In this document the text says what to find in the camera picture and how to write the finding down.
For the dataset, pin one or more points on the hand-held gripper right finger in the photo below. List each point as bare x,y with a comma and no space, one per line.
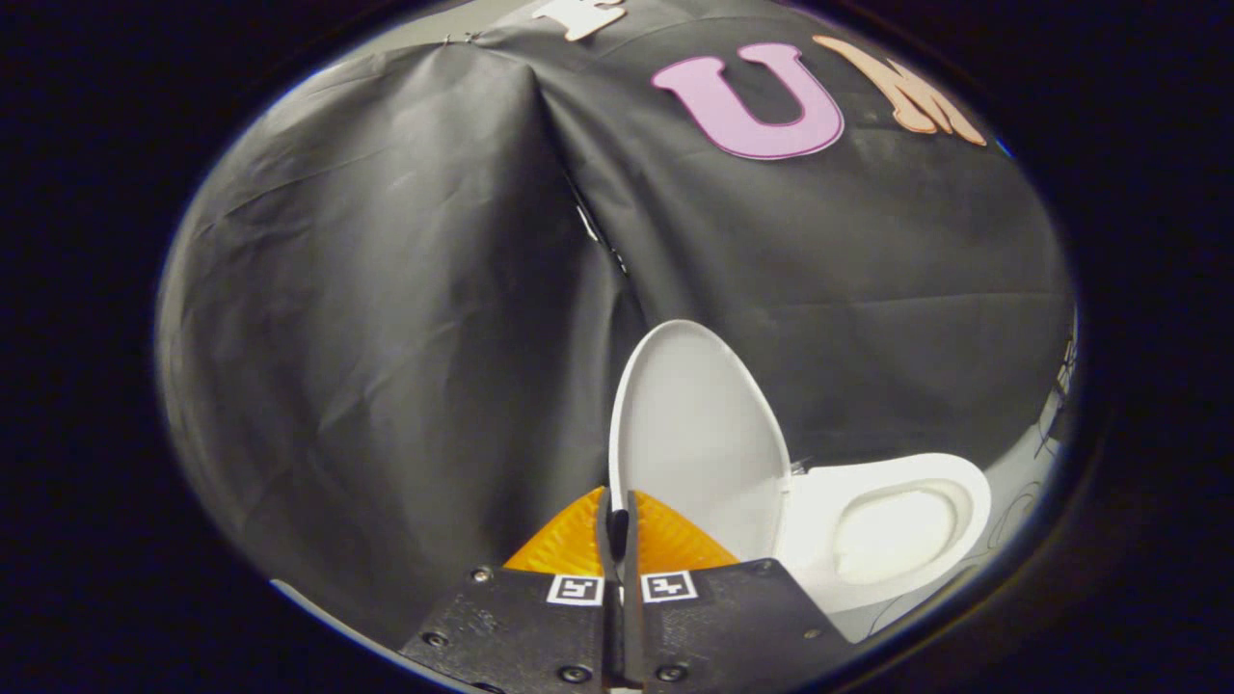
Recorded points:
733,627

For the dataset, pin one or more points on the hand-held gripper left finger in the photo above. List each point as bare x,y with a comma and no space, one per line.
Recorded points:
540,636

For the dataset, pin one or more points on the small black lid pull tag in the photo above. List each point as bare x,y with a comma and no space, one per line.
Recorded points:
618,525

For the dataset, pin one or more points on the black backdrop cloth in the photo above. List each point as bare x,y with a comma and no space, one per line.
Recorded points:
386,337

